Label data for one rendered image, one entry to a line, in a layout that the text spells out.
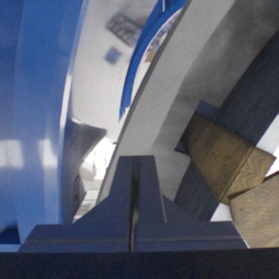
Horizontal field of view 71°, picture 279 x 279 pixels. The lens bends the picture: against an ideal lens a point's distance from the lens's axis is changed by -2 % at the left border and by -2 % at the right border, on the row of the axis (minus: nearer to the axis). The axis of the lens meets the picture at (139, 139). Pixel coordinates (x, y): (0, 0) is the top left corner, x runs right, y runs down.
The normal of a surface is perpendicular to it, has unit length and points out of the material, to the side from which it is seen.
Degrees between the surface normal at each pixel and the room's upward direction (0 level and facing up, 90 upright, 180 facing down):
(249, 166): 90
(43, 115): 90
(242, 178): 90
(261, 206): 83
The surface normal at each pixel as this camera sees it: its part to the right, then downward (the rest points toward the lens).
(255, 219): 0.25, 0.39
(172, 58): 0.00, 0.29
